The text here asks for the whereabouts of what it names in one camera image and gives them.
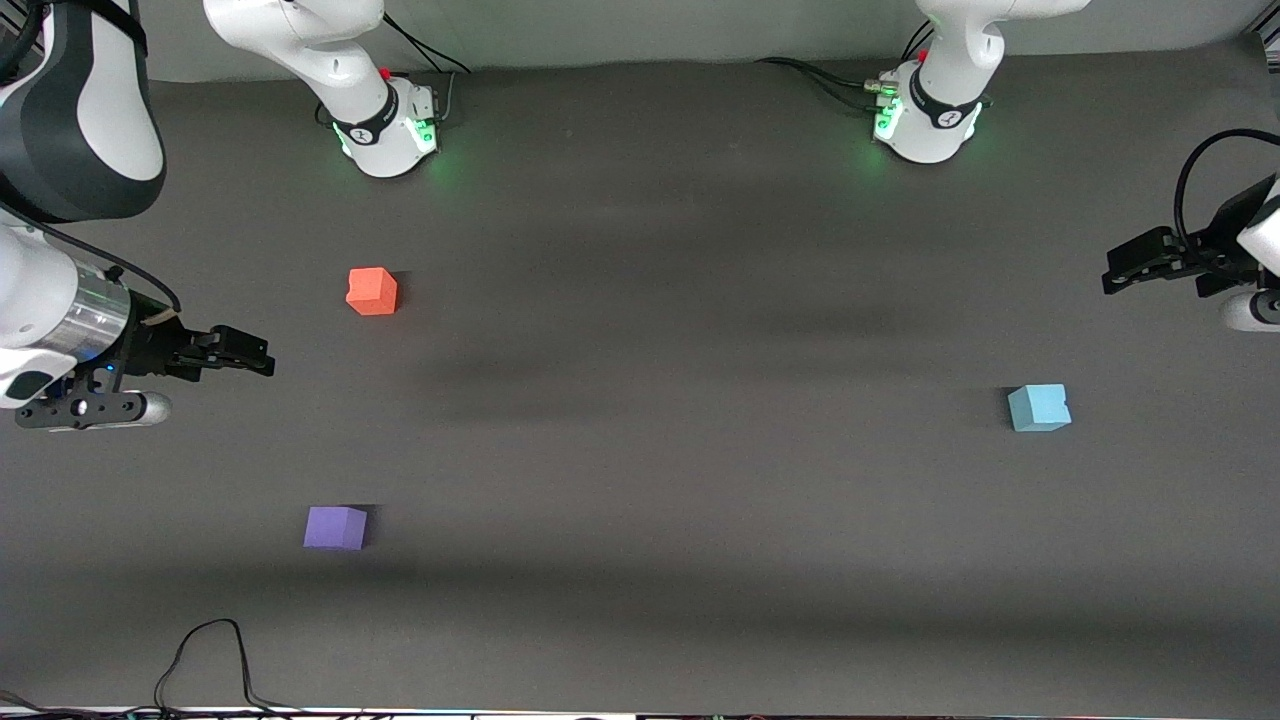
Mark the light blue foam block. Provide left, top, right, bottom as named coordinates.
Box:
left=1007, top=384, right=1072, bottom=433

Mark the orange foam block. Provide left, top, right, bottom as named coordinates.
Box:
left=346, top=267, right=399, bottom=317

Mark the purple foam block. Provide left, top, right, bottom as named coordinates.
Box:
left=303, top=506, right=368, bottom=551

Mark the black looped table cable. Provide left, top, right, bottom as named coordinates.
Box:
left=153, top=618, right=301, bottom=717

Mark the black right base cable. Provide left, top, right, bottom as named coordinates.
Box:
left=380, top=12, right=472, bottom=77

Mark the black base cable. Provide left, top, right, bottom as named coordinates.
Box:
left=754, top=56, right=885, bottom=113
left=380, top=12, right=472, bottom=77

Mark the black left base cable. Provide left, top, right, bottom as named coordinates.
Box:
left=754, top=56, right=885, bottom=113

